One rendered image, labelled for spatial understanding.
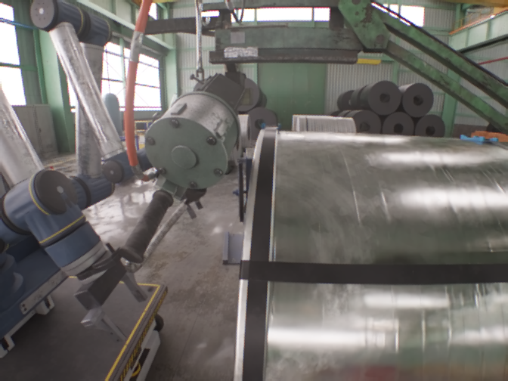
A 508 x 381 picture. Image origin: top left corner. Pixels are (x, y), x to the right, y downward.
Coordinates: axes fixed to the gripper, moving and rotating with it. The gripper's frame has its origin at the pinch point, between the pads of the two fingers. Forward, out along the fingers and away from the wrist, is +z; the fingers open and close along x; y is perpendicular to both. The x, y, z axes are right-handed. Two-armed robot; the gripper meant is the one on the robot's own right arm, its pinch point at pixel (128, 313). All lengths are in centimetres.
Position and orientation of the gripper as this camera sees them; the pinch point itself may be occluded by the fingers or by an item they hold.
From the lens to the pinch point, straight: 72.4
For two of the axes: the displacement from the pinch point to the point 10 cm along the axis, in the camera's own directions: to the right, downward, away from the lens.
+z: 4.2, 8.6, 3.0
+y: -9.1, 3.8, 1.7
